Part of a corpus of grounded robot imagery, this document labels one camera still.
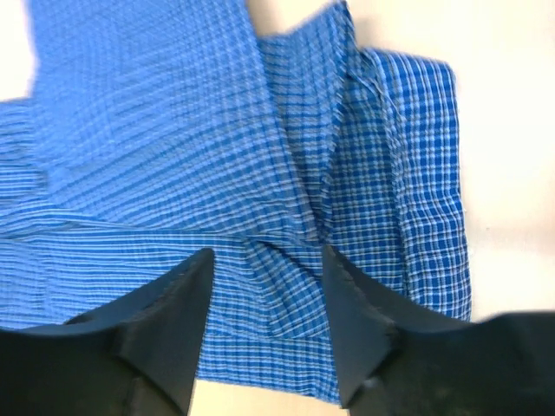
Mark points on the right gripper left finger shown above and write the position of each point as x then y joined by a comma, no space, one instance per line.
136,355

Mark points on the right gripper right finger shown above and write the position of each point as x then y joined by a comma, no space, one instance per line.
395,357

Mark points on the blue plaid long sleeve shirt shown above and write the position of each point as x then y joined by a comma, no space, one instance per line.
156,128

